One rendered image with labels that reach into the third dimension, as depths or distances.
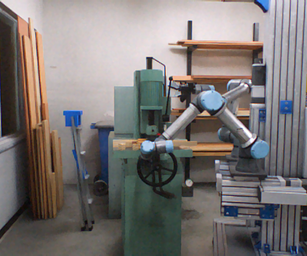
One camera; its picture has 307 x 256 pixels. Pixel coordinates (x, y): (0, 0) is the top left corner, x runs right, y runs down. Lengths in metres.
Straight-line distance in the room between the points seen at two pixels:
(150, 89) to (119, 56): 2.44
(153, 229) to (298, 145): 1.22
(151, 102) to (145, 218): 0.89
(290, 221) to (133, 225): 1.13
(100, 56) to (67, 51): 0.47
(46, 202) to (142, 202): 1.47
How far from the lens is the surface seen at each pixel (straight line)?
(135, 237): 2.67
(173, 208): 2.63
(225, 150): 4.79
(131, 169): 2.51
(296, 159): 2.47
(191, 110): 2.10
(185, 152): 2.55
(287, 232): 2.62
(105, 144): 4.37
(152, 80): 2.55
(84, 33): 5.02
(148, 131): 2.59
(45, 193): 3.75
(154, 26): 5.04
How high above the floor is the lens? 1.29
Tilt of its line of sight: 5 degrees down
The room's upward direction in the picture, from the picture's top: straight up
